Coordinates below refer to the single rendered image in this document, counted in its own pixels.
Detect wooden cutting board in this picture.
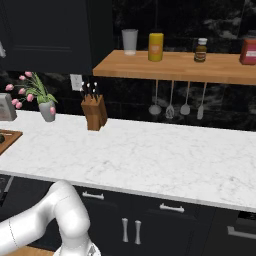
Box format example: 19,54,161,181
0,129,24,156

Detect hanging metal ladle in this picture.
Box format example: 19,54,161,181
148,79,163,117

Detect wooden knife block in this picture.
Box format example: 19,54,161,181
80,81,109,132

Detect hanging metal whisk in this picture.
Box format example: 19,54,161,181
165,80,176,120

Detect hanging metal spoon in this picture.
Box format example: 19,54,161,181
179,81,192,117

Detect hanging metal spatula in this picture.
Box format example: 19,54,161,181
196,82,208,121

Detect dark drawer front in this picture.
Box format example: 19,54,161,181
73,185,141,212
139,194,217,225

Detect yellow canister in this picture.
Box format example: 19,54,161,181
147,32,165,63

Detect clear glass cup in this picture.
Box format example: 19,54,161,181
121,28,139,56

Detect pink tulips in grey vase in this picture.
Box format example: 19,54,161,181
4,70,59,123

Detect dark cabinet door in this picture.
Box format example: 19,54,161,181
130,210,210,256
0,173,63,252
81,201,132,256

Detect brown bottle with white cap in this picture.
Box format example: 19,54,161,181
193,37,208,63

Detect grey toaster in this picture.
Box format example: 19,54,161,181
0,92,18,122

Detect dark upper cabinet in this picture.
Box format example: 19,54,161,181
0,0,114,76

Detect red box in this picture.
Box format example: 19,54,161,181
239,29,256,66

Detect black dishwasher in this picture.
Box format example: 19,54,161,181
201,207,256,256

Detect white wall outlet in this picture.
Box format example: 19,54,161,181
69,73,84,92

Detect silver drawer handle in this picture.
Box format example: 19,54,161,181
81,190,105,201
158,202,186,214

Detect wooden wall shelf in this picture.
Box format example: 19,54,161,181
92,49,256,86

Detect silver cabinet door handle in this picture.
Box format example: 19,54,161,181
134,219,143,246
121,217,130,244

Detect silver appliance handle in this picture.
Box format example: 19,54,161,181
0,175,15,208

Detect silver dishwasher handle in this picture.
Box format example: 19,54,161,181
227,225,256,241

